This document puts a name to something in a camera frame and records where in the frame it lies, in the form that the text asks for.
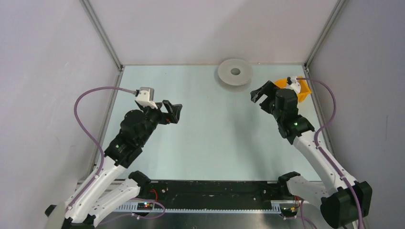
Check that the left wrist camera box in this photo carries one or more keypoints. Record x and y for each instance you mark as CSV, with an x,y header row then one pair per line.
x,y
145,97

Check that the right controller board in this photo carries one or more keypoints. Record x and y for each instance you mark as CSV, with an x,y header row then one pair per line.
x,y
289,213

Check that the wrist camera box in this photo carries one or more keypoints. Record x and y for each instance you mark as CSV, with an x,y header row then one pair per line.
x,y
293,83
145,97

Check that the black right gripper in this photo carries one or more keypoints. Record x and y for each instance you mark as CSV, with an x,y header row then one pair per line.
x,y
270,89

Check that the right corner aluminium post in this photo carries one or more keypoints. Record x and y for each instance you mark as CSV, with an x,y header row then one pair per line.
x,y
336,12

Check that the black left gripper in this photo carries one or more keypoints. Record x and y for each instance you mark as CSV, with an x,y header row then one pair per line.
x,y
174,109

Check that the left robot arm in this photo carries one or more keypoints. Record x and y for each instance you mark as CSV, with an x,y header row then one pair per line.
x,y
89,205

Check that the left corner aluminium post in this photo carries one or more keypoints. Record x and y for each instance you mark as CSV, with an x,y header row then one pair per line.
x,y
95,21

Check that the white plastic cable spool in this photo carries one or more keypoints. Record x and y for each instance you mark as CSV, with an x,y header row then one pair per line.
x,y
234,75

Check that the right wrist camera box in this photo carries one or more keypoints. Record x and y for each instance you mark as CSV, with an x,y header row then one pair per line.
x,y
293,83

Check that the controller board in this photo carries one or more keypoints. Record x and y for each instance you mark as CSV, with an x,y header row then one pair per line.
x,y
289,213
145,206

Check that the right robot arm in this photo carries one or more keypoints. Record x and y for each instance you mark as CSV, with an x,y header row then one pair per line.
x,y
342,199

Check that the corner aluminium post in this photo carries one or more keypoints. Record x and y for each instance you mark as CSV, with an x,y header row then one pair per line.
x,y
95,21
336,12

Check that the orange plastic bin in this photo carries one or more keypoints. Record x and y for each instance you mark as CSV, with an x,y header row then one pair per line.
x,y
305,90

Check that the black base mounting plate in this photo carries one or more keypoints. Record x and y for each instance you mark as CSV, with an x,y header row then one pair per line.
x,y
213,195

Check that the left controller board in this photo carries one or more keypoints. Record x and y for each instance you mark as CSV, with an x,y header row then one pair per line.
x,y
145,206

